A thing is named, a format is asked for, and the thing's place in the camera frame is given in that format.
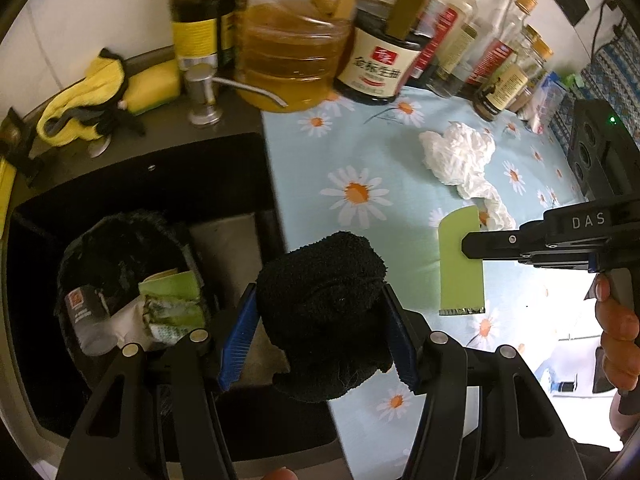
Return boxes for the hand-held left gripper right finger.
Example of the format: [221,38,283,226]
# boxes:
[382,285,593,480]

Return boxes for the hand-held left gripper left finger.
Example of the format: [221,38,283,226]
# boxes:
[56,282,258,480]

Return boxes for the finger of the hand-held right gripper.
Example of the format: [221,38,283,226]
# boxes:
[460,229,549,264]

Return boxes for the green packet wrapper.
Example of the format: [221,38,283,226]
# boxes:
[436,205,487,317]

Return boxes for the green snack packet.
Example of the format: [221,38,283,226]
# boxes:
[142,295,207,346]

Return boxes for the black cloth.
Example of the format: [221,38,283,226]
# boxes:
[255,231,396,403]

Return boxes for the green paper cup piece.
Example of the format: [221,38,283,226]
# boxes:
[139,270,201,301]

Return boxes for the white paper cup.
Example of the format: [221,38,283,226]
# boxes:
[107,300,151,346]

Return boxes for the clear plastic cup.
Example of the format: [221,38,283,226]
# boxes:
[65,285,126,357]

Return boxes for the black trash bin with litter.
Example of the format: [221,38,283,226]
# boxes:
[55,211,221,396]

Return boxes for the person's right hand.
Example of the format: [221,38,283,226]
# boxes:
[594,277,640,396]

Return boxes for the crumpled white tissue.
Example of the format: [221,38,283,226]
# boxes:
[457,182,517,231]
[419,122,497,198]

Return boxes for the white plastic bag blue top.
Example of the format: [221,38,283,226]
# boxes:
[525,72,568,133]

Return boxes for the blue patterned cloth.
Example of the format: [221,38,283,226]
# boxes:
[552,42,640,161]

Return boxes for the brown spice jar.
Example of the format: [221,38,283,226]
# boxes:
[510,87,541,113]

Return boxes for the green label bottle gold cap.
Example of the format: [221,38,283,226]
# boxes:
[515,40,555,106]

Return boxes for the beige label bottle gold cap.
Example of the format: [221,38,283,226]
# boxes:
[472,25,543,122]

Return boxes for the red label bottle gold cap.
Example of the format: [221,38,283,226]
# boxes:
[460,0,540,101]

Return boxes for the black kitchen sink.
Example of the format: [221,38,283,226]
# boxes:
[0,132,336,466]

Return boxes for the light blue daisy tablecloth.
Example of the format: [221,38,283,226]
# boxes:
[260,77,608,480]

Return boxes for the clear bottle yellow cap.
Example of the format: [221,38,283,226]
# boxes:
[425,0,523,98]

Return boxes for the black clothing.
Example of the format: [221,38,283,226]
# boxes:
[567,432,640,480]

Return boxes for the soy sauce jug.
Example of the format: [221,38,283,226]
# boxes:
[332,0,441,107]

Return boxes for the metal soap dispenser pump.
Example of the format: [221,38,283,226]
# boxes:
[180,57,290,127]

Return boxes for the yellow sponge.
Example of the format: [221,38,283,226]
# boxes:
[127,57,182,113]

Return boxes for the yellow dish soap bottle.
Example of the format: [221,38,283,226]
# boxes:
[0,157,16,233]

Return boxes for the large cooking oil jug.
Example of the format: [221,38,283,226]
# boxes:
[234,0,363,113]

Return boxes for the yellow cleaning cloth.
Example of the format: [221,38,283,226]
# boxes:
[36,49,132,147]

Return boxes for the black faucet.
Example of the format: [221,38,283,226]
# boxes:
[0,107,43,186]

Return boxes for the green bottle yellow label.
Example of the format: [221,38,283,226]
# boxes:
[216,0,243,68]
[167,0,223,68]

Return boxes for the black power cable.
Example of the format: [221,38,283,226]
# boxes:
[592,0,631,61]

